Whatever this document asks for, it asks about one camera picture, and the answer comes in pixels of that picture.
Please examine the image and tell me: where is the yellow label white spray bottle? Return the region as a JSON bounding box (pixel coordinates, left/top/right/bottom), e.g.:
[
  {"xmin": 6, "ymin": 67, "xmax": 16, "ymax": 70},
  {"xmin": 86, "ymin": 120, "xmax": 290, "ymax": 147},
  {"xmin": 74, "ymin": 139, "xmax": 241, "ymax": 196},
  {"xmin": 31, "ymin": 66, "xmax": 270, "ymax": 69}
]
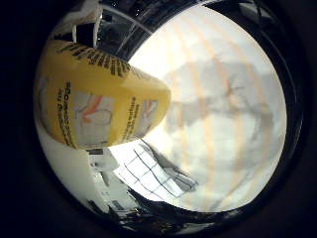
[{"xmin": 33, "ymin": 39, "xmax": 172, "ymax": 151}]

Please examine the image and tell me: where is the white cloth with grid lines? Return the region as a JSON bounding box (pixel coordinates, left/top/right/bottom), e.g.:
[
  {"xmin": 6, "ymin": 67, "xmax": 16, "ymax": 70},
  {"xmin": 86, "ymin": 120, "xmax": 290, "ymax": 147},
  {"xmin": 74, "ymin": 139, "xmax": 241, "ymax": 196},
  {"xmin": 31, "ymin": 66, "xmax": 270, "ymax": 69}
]
[{"xmin": 113, "ymin": 138, "xmax": 200, "ymax": 200}]

